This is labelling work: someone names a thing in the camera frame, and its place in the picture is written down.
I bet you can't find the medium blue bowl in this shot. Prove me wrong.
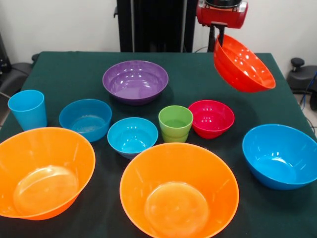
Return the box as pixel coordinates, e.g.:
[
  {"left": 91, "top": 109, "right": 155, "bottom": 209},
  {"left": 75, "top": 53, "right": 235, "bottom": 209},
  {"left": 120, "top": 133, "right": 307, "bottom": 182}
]
[{"left": 59, "top": 99, "right": 112, "bottom": 143}]

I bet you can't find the blue cup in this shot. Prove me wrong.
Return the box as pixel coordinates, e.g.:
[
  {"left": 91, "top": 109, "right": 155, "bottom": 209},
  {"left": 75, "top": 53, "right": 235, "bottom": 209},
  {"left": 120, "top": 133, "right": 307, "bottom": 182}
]
[{"left": 7, "top": 90, "right": 48, "bottom": 131}]

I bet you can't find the large blue bowl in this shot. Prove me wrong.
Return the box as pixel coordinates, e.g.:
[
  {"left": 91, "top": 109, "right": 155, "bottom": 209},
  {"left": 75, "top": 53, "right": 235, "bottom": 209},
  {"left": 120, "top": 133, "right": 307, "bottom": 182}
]
[{"left": 242, "top": 124, "right": 317, "bottom": 190}]

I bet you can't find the black office chair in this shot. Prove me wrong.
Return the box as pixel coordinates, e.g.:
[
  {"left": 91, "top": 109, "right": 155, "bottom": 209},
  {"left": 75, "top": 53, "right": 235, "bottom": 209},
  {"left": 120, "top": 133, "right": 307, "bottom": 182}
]
[
  {"left": 0, "top": 34, "right": 40, "bottom": 97},
  {"left": 288, "top": 58, "right": 317, "bottom": 95}
]

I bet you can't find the large orange bowl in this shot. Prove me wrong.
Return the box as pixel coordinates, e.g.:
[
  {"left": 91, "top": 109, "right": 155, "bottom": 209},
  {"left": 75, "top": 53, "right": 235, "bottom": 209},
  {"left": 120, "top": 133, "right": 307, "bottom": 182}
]
[
  {"left": 120, "top": 143, "right": 240, "bottom": 238},
  {"left": 0, "top": 127, "right": 96, "bottom": 221}
]

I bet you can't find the pink bowl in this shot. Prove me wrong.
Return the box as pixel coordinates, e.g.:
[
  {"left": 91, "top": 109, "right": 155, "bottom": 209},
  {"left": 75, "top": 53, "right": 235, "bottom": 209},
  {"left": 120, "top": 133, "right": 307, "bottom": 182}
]
[{"left": 188, "top": 100, "right": 235, "bottom": 139}]

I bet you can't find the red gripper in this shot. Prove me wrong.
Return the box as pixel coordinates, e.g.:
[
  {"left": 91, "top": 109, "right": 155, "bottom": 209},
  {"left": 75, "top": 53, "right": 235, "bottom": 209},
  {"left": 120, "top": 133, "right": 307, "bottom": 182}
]
[{"left": 196, "top": 1, "right": 248, "bottom": 52}]

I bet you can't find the green cup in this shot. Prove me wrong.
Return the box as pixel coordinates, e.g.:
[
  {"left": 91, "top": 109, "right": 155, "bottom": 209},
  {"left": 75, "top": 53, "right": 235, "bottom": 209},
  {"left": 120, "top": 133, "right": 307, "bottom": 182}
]
[{"left": 158, "top": 105, "right": 194, "bottom": 144}]

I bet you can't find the small light blue bowl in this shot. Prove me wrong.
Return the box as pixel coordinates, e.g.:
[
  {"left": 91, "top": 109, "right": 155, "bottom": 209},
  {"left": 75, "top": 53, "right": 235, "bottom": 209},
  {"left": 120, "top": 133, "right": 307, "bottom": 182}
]
[{"left": 107, "top": 117, "right": 159, "bottom": 160}]

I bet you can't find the dark green tablecloth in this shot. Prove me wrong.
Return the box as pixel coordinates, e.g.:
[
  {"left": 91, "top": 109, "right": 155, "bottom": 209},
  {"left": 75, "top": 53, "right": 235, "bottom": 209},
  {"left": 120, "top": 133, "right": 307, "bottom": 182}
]
[{"left": 0, "top": 52, "right": 317, "bottom": 238}]

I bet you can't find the red-orange bowl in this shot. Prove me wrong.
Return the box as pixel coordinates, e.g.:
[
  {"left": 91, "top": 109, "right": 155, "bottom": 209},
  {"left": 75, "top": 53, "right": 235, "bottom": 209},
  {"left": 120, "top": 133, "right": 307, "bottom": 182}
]
[{"left": 213, "top": 34, "right": 276, "bottom": 93}]

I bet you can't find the purple bowl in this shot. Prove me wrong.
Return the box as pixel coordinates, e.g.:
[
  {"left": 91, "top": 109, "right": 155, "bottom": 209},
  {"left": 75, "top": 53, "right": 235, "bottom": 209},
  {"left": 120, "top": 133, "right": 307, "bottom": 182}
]
[{"left": 103, "top": 60, "right": 169, "bottom": 106}]

